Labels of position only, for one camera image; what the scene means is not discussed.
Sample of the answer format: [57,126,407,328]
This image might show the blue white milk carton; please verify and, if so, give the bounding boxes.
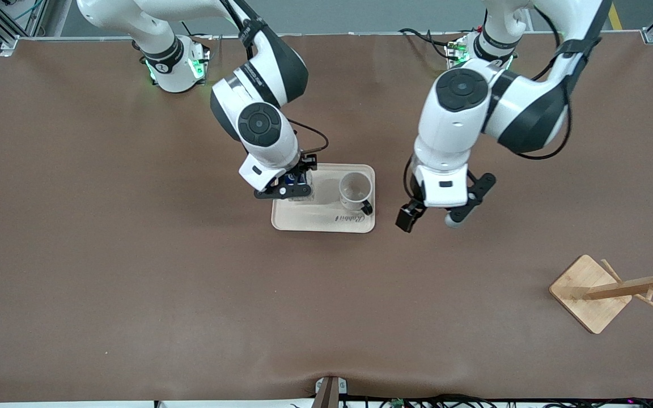
[282,170,315,203]

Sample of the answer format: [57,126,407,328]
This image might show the white smiley cup black handle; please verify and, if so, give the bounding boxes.
[338,172,374,216]

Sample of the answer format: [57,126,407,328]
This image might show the cream rectangular tray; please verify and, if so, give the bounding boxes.
[271,163,376,233]

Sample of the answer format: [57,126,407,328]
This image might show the wooden mug tree stand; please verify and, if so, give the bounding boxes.
[549,243,653,334]

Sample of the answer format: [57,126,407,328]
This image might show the black base cables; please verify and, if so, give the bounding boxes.
[399,27,477,61]
[182,22,215,41]

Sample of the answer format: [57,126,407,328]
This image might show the brown camera mount post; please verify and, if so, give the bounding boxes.
[311,376,348,408]

